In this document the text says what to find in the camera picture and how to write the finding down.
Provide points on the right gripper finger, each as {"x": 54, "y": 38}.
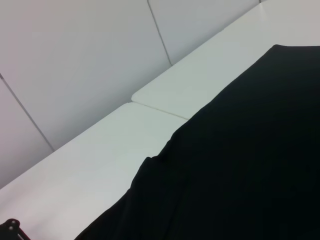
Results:
{"x": 11, "y": 231}

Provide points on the black t-shirt with white print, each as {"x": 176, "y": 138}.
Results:
{"x": 237, "y": 162}

